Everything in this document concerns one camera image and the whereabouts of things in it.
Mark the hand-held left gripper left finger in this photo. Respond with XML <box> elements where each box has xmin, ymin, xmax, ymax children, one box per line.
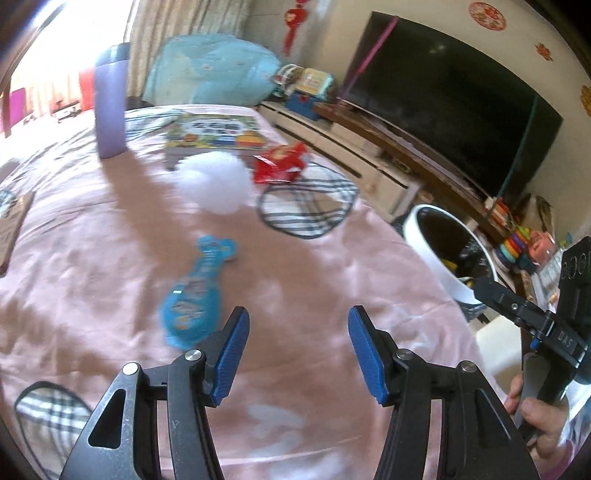
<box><xmin>59</xmin><ymin>305</ymin><xmax>251</xmax><ymax>480</ymax></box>

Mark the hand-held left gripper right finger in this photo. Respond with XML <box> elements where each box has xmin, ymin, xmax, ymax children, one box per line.
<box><xmin>348</xmin><ymin>305</ymin><xmax>542</xmax><ymax>480</ymax></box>

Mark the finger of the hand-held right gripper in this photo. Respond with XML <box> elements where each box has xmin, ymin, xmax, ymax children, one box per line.
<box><xmin>473</xmin><ymin>276</ymin><xmax>554</xmax><ymax>339</ymax></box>

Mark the blue toy blister pack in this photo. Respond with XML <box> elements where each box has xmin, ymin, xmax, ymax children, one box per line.
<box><xmin>159</xmin><ymin>235</ymin><xmax>238</xmax><ymax>349</ymax></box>

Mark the white bin with black bag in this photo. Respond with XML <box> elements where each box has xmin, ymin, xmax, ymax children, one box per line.
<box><xmin>404</xmin><ymin>204</ymin><xmax>502</xmax><ymax>324</ymax></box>

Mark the white tissue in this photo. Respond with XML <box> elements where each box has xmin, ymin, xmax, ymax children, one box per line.
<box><xmin>174</xmin><ymin>150</ymin><xmax>250</xmax><ymax>217</ymax></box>

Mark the red snack packet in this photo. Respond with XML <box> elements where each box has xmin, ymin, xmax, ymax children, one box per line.
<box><xmin>253</xmin><ymin>142</ymin><xmax>309</xmax><ymax>184</ymax></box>

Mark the person's right hand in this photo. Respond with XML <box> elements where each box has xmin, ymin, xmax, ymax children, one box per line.
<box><xmin>503</xmin><ymin>374</ymin><xmax>574</xmax><ymax>463</ymax></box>

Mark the white box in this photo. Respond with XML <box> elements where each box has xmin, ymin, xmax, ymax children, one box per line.
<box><xmin>475</xmin><ymin>318</ymin><xmax>525</xmax><ymax>377</ymax></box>

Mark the pink toy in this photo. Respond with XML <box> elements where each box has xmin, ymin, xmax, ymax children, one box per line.
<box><xmin>526</xmin><ymin>231</ymin><xmax>561</xmax><ymax>261</ymax></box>

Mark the wooden television shelf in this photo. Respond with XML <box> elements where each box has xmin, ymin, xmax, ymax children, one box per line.
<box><xmin>314</xmin><ymin>102</ymin><xmax>504</xmax><ymax>232</ymax></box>

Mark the black television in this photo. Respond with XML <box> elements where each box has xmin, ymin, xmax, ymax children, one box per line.
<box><xmin>336</xmin><ymin>11</ymin><xmax>564</xmax><ymax>199</ymax></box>

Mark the white television cabinet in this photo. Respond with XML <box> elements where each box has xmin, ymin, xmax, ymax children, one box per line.
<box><xmin>256</xmin><ymin>100</ymin><xmax>426</xmax><ymax>222</ymax></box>

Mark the colourful picture book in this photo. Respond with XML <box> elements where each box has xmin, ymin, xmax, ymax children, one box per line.
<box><xmin>164</xmin><ymin>113</ymin><xmax>266</xmax><ymax>164</ymax></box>

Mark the blue toy box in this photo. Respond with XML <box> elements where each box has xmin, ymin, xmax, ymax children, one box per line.
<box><xmin>285</xmin><ymin>90</ymin><xmax>324</xmax><ymax>121</ymax></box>

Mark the colourful toy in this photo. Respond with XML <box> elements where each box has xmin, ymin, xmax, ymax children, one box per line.
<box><xmin>272</xmin><ymin>65</ymin><xmax>338</xmax><ymax>100</ymax></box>

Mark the purple thermos bottle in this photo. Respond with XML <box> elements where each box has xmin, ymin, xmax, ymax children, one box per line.
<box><xmin>93</xmin><ymin>43</ymin><xmax>132</xmax><ymax>160</ymax></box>

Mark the pink stick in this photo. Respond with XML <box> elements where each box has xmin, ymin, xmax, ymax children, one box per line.
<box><xmin>339</xmin><ymin>16</ymin><xmax>400</xmax><ymax>100</ymax></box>

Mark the round red paper cutting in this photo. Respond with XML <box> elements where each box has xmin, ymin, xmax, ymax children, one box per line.
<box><xmin>468</xmin><ymin>1</ymin><xmax>506</xmax><ymax>31</ymax></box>

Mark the light blue blanket bundle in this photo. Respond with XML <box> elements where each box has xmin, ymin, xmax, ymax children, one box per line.
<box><xmin>142</xmin><ymin>33</ymin><xmax>282</xmax><ymax>109</ymax></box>

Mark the red box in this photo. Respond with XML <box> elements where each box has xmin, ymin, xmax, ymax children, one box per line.
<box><xmin>78</xmin><ymin>67</ymin><xmax>98</xmax><ymax>112</ymax></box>

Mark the beige curtain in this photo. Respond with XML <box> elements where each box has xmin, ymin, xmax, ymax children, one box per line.
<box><xmin>127</xmin><ymin>0</ymin><xmax>254</xmax><ymax>100</ymax></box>

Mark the red hanging decoration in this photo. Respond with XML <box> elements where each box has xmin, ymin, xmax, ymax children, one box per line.
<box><xmin>284</xmin><ymin>0</ymin><xmax>310</xmax><ymax>56</ymax></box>

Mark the stacking ring toy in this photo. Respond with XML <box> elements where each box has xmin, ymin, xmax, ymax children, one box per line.
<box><xmin>494</xmin><ymin>228</ymin><xmax>532</xmax><ymax>271</ymax></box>

